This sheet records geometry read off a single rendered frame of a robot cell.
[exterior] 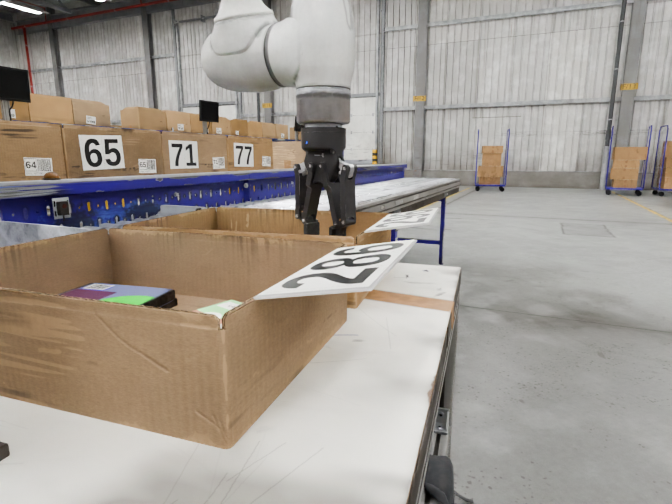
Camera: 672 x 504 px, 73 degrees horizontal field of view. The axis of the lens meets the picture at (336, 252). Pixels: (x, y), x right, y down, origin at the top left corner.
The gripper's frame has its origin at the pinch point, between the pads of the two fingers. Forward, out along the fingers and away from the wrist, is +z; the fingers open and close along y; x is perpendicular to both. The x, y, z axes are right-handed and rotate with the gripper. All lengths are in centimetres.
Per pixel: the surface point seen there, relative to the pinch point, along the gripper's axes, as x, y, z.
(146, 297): 32.2, -2.2, 1.7
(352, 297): 9.9, -16.3, 3.5
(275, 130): -622, 836, -78
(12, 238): 34, 69, 3
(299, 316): 27.4, -26.0, -0.8
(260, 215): -1.2, 20.7, -3.5
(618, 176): -1268, 268, 32
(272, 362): 32.4, -28.4, 1.4
